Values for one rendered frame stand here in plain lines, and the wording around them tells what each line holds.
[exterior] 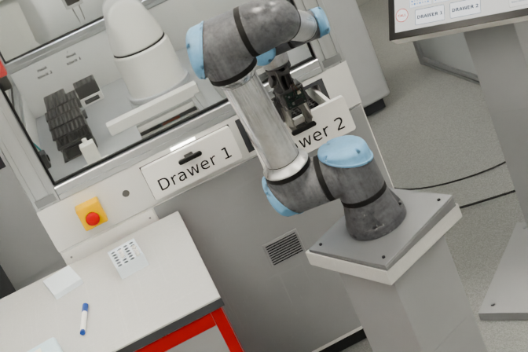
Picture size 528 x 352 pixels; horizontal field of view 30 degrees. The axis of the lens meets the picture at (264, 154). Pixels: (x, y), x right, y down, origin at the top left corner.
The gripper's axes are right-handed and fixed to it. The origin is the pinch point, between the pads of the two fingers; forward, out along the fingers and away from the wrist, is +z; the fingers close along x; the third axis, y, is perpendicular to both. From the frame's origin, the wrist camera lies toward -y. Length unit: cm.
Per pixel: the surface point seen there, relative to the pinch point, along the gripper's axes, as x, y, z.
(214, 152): -24.0, -18.6, 2.9
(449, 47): 113, -185, 74
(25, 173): -76, -20, -16
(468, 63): 114, -170, 80
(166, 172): -39.6, -18.6, 1.8
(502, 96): 61, -6, 23
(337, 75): 19.4, -20.4, -0.9
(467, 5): 57, 0, -10
